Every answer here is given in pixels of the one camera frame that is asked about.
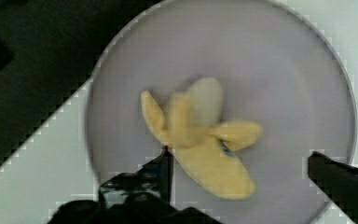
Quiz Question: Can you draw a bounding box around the lilac round plate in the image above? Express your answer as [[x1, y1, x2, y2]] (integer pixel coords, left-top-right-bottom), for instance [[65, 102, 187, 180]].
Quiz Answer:
[[86, 0, 356, 224]]

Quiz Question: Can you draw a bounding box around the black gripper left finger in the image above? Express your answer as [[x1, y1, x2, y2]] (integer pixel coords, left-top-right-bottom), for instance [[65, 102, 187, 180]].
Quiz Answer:
[[48, 147, 221, 224]]

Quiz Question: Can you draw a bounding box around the yellow plush banana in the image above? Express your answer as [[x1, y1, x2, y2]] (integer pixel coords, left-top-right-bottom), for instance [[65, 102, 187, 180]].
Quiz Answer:
[[141, 77, 263, 200]]

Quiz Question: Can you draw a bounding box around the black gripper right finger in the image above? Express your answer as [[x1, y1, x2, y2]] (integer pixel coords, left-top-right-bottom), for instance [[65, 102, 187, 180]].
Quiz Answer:
[[307, 152, 358, 224]]

